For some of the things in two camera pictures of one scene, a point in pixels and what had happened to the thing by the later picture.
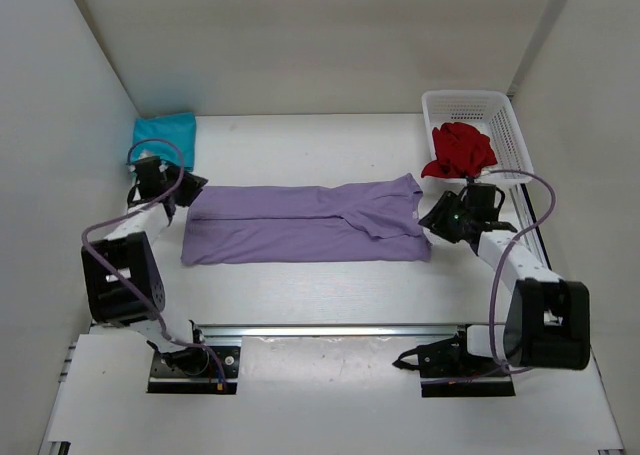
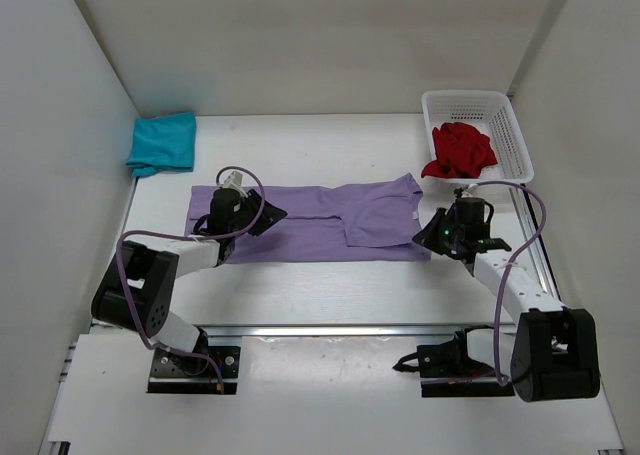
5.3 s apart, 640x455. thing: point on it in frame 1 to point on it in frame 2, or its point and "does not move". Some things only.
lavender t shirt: (367, 221) does not move
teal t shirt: (170, 136) does not move
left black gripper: (193, 184) to (271, 215)
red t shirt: (461, 151) does not move
